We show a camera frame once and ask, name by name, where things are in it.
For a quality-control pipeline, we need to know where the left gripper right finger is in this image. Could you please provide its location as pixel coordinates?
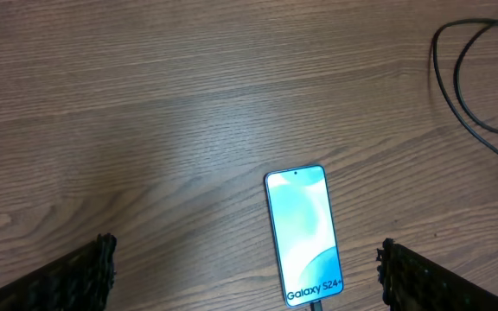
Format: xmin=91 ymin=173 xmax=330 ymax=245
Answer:
xmin=377 ymin=238 xmax=498 ymax=311

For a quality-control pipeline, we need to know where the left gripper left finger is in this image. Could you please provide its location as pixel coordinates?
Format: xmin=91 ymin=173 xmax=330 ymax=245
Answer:
xmin=0 ymin=233 xmax=117 ymax=311

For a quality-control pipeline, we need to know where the black USB charging cable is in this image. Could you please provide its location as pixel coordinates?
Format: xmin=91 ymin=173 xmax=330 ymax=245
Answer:
xmin=308 ymin=10 xmax=498 ymax=311

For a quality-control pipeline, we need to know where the Galaxy smartphone teal screen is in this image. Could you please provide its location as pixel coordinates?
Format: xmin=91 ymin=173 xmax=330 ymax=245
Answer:
xmin=264 ymin=164 xmax=344 ymax=308

